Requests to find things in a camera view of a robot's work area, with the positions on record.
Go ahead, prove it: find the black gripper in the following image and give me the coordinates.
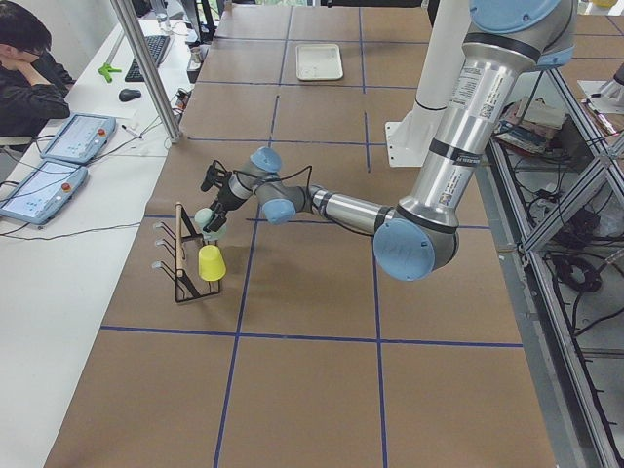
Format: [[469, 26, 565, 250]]
[[204, 175, 252, 233]]

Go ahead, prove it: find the pale green plastic cup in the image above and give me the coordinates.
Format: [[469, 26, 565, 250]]
[[194, 208, 227, 242]]

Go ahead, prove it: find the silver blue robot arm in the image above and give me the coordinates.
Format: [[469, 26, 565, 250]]
[[200, 1, 577, 281]]

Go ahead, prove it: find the yellow plastic cup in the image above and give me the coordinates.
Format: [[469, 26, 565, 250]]
[[198, 245, 226, 282]]

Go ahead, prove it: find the small metal cup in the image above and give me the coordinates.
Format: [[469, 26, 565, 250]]
[[190, 47, 203, 63]]

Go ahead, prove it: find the white plastic tray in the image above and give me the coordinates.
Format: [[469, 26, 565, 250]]
[[295, 43, 343, 82]]

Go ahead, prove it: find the black marker pen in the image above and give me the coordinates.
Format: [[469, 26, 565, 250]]
[[121, 124, 140, 137]]

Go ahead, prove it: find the black computer mouse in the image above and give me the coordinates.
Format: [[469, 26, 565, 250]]
[[118, 88, 142, 102]]

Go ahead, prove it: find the upper teach pendant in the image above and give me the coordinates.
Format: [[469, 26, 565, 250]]
[[41, 113, 116, 165]]

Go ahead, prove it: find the teach pendant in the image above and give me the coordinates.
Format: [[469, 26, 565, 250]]
[[41, 113, 116, 165], [1, 160, 88, 225]]

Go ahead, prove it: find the lower teach pendant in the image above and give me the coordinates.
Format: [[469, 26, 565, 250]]
[[1, 160, 88, 225]]

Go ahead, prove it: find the black keyboard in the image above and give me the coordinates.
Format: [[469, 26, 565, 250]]
[[124, 34, 174, 83]]

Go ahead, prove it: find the green plastic clamp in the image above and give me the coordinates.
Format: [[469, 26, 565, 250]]
[[97, 62, 122, 83]]

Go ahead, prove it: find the seated person in black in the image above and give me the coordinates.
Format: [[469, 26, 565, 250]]
[[1, 1, 75, 151]]

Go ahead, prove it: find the stack of books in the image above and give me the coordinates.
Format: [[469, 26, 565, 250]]
[[493, 97, 566, 154]]

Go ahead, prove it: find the black wire cup rack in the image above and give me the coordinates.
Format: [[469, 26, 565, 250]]
[[152, 202, 222, 305]]

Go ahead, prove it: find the aluminium frame post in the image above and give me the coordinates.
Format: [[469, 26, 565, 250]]
[[111, 0, 181, 144]]

